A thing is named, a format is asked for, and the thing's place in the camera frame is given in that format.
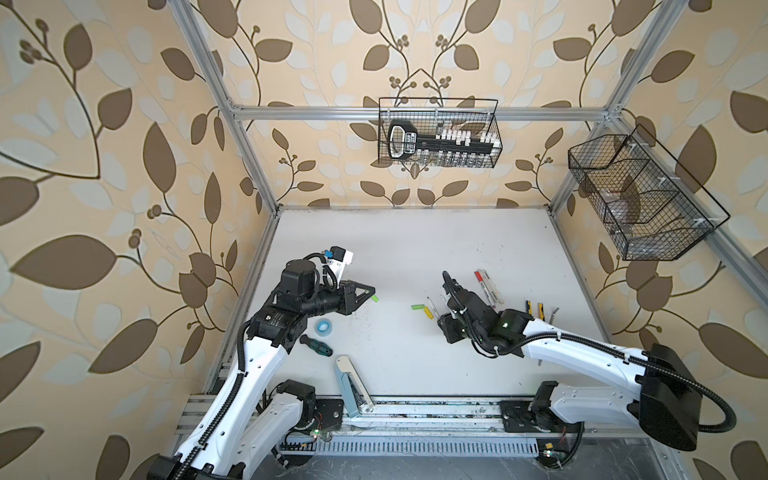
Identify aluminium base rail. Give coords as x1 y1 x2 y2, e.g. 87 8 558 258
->
173 395 673 460

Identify black socket holder tool set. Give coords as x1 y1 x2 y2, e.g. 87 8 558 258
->
384 120 502 160

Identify black wire basket wall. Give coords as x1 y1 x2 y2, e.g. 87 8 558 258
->
568 124 731 261
377 96 503 169

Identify black wire basket back wall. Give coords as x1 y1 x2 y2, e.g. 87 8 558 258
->
377 96 503 169

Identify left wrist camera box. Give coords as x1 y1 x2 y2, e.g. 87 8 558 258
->
322 246 354 289

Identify black wire basket right wall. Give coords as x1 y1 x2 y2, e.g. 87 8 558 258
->
568 124 731 261

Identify green black screwdriver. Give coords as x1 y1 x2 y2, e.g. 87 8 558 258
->
299 334 333 357

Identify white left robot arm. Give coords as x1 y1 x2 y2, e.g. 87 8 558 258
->
146 246 375 479

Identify yellow black pliers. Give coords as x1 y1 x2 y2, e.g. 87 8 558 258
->
525 300 546 320

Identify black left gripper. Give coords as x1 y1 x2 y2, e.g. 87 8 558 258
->
299 278 375 320

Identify blue white stapler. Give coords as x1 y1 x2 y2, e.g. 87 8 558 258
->
335 355 375 418

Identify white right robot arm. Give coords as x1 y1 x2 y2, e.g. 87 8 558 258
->
437 272 737 451

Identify blue tape roll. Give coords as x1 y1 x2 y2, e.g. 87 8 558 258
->
315 318 332 337

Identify white marker green end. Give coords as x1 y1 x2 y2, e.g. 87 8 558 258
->
427 296 440 319

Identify aluminium frame corner post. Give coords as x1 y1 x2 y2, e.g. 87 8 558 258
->
169 0 279 217

